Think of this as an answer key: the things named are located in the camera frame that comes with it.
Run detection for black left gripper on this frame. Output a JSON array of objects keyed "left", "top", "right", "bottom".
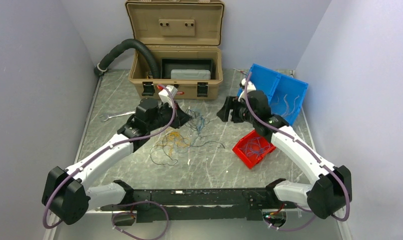
[{"left": 147, "top": 99, "right": 192, "bottom": 132}]

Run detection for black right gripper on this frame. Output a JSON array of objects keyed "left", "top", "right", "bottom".
[{"left": 216, "top": 96, "right": 258, "bottom": 125}]

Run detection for blue yellow black cables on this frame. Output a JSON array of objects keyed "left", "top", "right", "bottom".
[{"left": 149, "top": 106, "right": 226, "bottom": 167}]

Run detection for blue cable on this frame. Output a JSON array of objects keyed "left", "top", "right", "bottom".
[{"left": 242, "top": 136, "right": 270, "bottom": 158}]

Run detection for yellow cable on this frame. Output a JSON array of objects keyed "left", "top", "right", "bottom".
[{"left": 271, "top": 94, "right": 301, "bottom": 118}]

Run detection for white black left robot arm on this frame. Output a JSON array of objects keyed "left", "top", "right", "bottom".
[{"left": 41, "top": 98, "right": 192, "bottom": 229}]

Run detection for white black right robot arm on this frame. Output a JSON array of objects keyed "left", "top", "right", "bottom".
[{"left": 216, "top": 90, "right": 352, "bottom": 219}]

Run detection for black right toolbox latch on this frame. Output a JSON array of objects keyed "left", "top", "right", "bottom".
[{"left": 196, "top": 82, "right": 209, "bottom": 98}]

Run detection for black toolbox latch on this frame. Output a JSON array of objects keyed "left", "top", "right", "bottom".
[
  {"left": 196, "top": 82, "right": 209, "bottom": 98},
  {"left": 141, "top": 81, "right": 156, "bottom": 97}
]

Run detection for black left toolbox latch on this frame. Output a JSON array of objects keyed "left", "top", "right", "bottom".
[{"left": 141, "top": 81, "right": 156, "bottom": 97}]

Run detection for grey case in toolbox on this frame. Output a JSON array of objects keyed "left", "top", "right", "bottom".
[{"left": 170, "top": 69, "right": 211, "bottom": 80}]

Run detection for red plastic bin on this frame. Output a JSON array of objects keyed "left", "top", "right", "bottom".
[{"left": 232, "top": 130, "right": 276, "bottom": 169}]

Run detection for small red screwdriver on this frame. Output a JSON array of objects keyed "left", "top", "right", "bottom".
[{"left": 233, "top": 68, "right": 248, "bottom": 76}]

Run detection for black tray in toolbox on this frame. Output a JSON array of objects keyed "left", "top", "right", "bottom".
[{"left": 160, "top": 58, "right": 216, "bottom": 79}]

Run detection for blue divided plastic bin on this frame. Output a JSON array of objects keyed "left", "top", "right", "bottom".
[{"left": 249, "top": 63, "right": 309, "bottom": 126}]

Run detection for silver combination wrench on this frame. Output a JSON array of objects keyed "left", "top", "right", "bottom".
[{"left": 99, "top": 111, "right": 135, "bottom": 122}]

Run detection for tan plastic toolbox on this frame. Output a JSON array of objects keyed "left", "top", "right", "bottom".
[{"left": 125, "top": 0, "right": 225, "bottom": 100}]

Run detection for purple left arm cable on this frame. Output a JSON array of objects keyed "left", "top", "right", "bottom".
[{"left": 42, "top": 84, "right": 178, "bottom": 240}]

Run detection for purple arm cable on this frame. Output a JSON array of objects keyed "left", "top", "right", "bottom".
[
  {"left": 243, "top": 72, "right": 351, "bottom": 232},
  {"left": 42, "top": 84, "right": 178, "bottom": 240}
]

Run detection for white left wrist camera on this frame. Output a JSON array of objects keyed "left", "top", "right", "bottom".
[{"left": 157, "top": 84, "right": 178, "bottom": 107}]

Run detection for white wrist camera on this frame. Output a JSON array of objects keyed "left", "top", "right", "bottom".
[
  {"left": 157, "top": 84, "right": 178, "bottom": 107},
  {"left": 237, "top": 78, "right": 257, "bottom": 102}
]

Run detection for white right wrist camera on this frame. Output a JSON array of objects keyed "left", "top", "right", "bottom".
[{"left": 237, "top": 78, "right": 257, "bottom": 102}]

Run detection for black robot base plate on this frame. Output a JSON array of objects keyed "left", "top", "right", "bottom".
[{"left": 100, "top": 188, "right": 296, "bottom": 223}]

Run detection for black corrugated hose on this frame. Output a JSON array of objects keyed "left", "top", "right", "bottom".
[{"left": 94, "top": 38, "right": 162, "bottom": 80}]

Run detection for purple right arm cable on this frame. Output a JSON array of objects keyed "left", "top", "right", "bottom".
[{"left": 243, "top": 72, "right": 351, "bottom": 232}]

